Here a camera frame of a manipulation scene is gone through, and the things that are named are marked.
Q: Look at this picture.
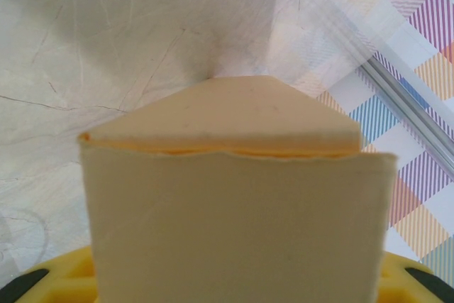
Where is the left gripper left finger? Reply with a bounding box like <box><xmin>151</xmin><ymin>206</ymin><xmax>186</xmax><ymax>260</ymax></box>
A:
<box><xmin>0</xmin><ymin>246</ymin><xmax>100</xmax><ymax>303</ymax></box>

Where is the yellow paper box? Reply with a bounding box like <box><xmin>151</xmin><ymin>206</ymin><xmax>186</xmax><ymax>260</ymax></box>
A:
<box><xmin>77</xmin><ymin>75</ymin><xmax>397</xmax><ymax>303</ymax></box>

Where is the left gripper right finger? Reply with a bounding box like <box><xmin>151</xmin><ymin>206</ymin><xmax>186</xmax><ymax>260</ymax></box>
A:
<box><xmin>379</xmin><ymin>251</ymin><xmax>454</xmax><ymax>303</ymax></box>

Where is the aluminium side rail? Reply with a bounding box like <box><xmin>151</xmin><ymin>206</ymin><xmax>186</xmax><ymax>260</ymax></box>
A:
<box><xmin>356</xmin><ymin>53</ymin><xmax>454</xmax><ymax>165</ymax></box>

